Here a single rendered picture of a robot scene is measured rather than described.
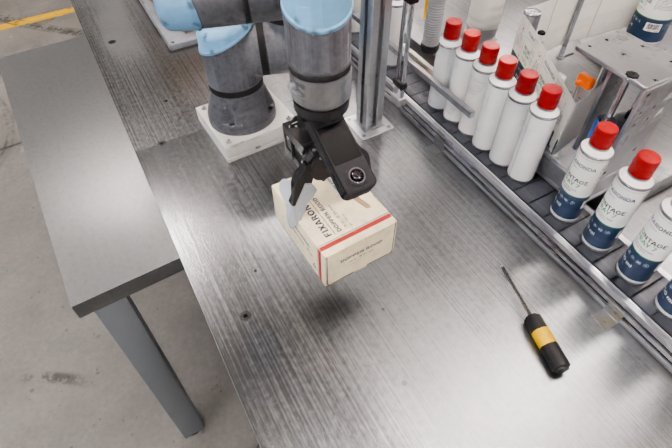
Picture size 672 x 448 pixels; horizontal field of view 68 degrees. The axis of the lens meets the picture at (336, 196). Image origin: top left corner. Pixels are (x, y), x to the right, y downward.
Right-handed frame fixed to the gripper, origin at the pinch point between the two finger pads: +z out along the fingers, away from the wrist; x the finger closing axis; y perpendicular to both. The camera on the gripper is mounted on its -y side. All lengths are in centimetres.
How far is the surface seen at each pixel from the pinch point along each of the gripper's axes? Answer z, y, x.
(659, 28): 5, 11, -101
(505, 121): 1.6, 3.0, -39.7
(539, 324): 15.3, -26.5, -22.1
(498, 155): 9.7, 2.4, -39.9
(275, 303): 17.5, 0.8, 11.3
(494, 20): 5, 37, -72
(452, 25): -8.3, 22.7, -41.9
